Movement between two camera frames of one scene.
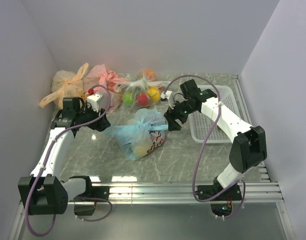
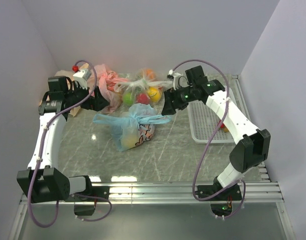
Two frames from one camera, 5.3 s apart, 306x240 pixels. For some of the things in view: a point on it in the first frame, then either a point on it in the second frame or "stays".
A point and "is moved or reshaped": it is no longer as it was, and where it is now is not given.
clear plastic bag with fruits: x=144 y=92 stays
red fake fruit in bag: x=143 y=99 stays
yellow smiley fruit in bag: x=154 y=94 stays
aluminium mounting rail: x=255 y=192 stays
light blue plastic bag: x=140 y=134 is moved or reshaped
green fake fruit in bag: x=128 y=99 stays
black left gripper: x=100 y=124 to x=97 y=103
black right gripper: x=171 y=115 to x=169 y=107
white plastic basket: x=200 y=125 stays
